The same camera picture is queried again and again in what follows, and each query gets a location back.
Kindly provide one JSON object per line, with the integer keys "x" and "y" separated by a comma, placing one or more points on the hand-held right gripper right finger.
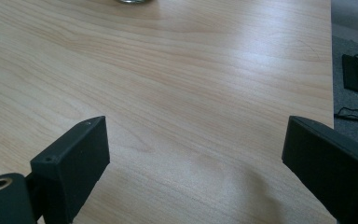
{"x": 329, "y": 161}

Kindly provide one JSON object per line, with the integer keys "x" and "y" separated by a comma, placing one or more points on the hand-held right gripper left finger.
{"x": 71, "y": 168}

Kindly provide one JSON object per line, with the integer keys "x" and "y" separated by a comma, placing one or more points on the dark-lidded glass jar white contents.
{"x": 133, "y": 1}

